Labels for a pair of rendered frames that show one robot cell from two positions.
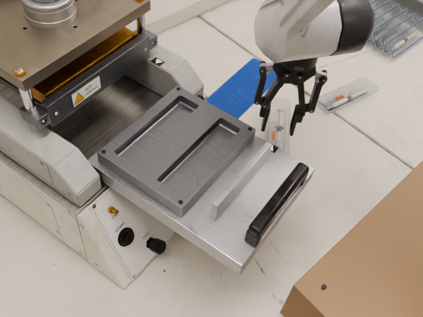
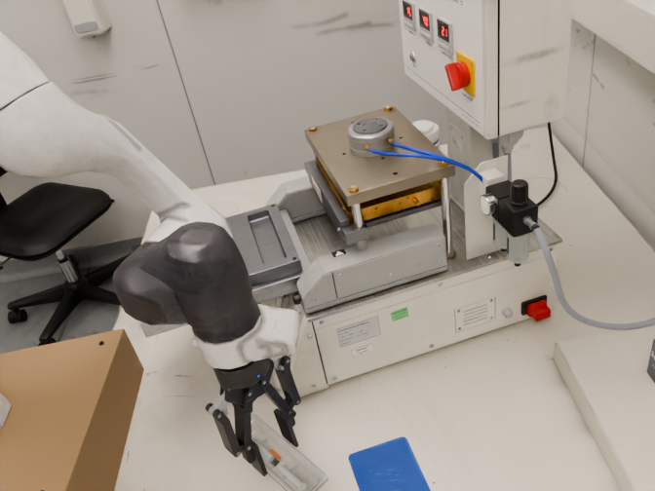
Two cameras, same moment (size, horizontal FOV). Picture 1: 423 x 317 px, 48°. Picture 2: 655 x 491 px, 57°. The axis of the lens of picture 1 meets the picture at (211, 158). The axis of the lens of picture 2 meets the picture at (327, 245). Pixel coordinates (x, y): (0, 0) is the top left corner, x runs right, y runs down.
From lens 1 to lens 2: 1.34 m
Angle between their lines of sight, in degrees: 88
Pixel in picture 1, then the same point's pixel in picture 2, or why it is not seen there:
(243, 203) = not seen: hidden behind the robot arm
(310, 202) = (187, 456)
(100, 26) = (332, 164)
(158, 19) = (605, 435)
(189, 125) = (250, 251)
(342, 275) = (92, 358)
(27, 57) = (327, 132)
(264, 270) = (176, 377)
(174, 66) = (322, 262)
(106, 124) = (331, 244)
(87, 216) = not seen: hidden behind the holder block
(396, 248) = (56, 407)
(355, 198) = not seen: outside the picture
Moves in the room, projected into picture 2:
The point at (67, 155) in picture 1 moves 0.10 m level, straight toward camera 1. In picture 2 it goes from (285, 189) to (240, 188)
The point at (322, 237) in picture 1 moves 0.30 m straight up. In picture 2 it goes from (151, 440) to (83, 315)
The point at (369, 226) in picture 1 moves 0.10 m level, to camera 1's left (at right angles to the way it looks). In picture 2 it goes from (89, 399) to (140, 362)
